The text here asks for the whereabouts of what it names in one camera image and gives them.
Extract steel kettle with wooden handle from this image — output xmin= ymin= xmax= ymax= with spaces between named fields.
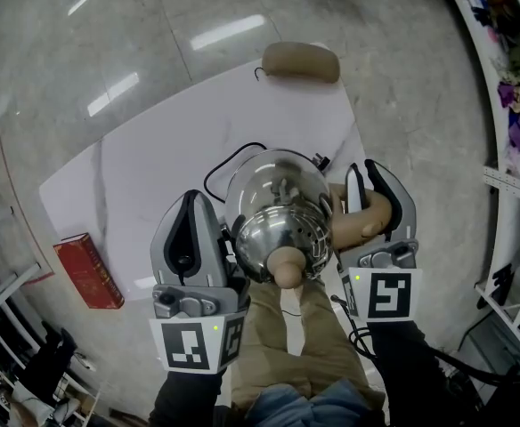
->
xmin=223 ymin=148 xmax=397 ymax=289

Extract white marble low table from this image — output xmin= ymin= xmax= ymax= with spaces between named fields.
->
xmin=38 ymin=42 xmax=368 ymax=304

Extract black H-shaped object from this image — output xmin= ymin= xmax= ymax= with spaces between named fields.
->
xmin=491 ymin=263 xmax=515 ymax=309

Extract person's light blue shirt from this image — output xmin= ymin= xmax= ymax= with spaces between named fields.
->
xmin=244 ymin=378 xmax=386 ymax=427

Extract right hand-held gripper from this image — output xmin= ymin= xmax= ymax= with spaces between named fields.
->
xmin=338 ymin=157 xmax=424 ymax=325

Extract thick black gripper cable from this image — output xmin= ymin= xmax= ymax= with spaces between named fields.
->
xmin=431 ymin=347 xmax=520 ymax=384

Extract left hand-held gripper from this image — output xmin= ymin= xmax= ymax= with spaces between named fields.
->
xmin=147 ymin=189 xmax=252 ymax=376

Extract person's khaki trousers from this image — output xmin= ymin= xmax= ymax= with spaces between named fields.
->
xmin=231 ymin=278 xmax=386 ymax=411

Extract person's left forearm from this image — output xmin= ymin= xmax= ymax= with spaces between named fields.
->
xmin=148 ymin=367 xmax=234 ymax=427

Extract red book gold ornament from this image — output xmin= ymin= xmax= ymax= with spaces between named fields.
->
xmin=53 ymin=232 xmax=126 ymax=310

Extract white metal shelving unit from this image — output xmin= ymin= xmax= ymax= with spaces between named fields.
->
xmin=437 ymin=0 xmax=520 ymax=373

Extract person's right forearm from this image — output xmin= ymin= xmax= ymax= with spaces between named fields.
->
xmin=369 ymin=320 xmax=479 ymax=427

